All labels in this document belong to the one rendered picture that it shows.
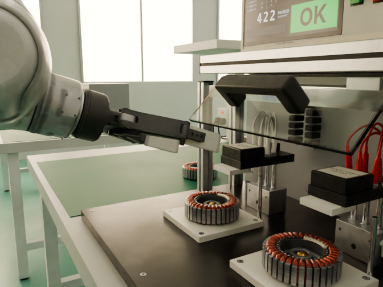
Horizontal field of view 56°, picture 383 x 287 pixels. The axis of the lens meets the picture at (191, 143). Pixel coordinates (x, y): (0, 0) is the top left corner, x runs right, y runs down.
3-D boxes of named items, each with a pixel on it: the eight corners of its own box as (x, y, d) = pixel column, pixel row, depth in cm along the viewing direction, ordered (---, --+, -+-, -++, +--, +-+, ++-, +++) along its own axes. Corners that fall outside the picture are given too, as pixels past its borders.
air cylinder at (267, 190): (268, 216, 77) (269, 191, 76) (246, 205, 83) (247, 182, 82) (285, 211, 79) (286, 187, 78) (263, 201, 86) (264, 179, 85)
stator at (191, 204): (203, 230, 66) (203, 212, 66) (174, 211, 76) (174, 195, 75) (250, 218, 72) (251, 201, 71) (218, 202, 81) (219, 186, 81)
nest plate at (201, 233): (199, 243, 64) (199, 237, 64) (163, 215, 77) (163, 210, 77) (264, 226, 71) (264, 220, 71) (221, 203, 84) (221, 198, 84)
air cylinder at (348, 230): (373, 267, 56) (377, 234, 55) (333, 247, 62) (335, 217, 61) (392, 259, 58) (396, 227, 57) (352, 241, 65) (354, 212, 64)
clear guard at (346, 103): (349, 156, 26) (356, 72, 25) (188, 121, 47) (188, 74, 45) (533, 126, 42) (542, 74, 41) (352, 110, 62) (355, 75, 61)
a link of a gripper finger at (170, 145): (145, 144, 65) (143, 145, 66) (178, 153, 69) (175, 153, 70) (148, 128, 66) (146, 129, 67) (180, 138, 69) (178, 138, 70)
